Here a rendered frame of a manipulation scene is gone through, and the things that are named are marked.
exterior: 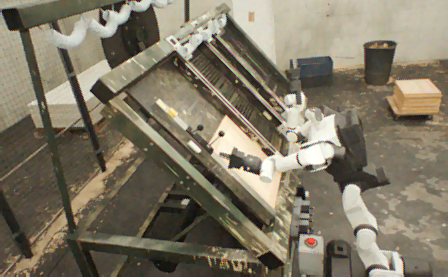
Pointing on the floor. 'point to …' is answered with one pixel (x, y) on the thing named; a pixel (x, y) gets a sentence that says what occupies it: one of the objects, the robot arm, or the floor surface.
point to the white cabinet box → (255, 11)
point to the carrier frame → (167, 257)
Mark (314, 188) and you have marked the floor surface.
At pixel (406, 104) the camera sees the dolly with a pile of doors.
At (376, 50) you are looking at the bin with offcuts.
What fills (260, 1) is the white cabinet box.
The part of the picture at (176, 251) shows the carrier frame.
